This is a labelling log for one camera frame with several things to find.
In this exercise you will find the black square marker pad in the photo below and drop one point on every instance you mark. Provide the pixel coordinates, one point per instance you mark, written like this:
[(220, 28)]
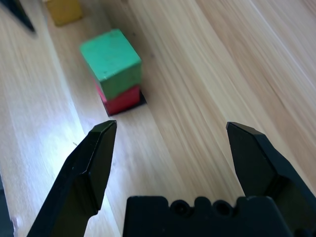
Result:
[(142, 100)]

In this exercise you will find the red wooden block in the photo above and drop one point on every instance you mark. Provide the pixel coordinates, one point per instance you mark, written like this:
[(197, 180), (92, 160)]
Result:
[(123, 101)]

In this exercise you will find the green wooden block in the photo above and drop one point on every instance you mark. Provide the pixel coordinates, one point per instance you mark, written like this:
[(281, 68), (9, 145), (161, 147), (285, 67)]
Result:
[(111, 59)]

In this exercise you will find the yellow wooden block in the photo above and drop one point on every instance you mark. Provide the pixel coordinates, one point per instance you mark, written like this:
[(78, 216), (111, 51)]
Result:
[(64, 11)]

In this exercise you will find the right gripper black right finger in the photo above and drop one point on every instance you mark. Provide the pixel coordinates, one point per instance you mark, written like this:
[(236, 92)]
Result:
[(259, 168)]

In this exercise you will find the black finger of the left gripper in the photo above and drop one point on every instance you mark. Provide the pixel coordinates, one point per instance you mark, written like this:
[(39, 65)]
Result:
[(14, 12)]

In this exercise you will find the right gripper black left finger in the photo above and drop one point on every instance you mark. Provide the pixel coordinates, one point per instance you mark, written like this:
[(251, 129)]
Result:
[(81, 177)]

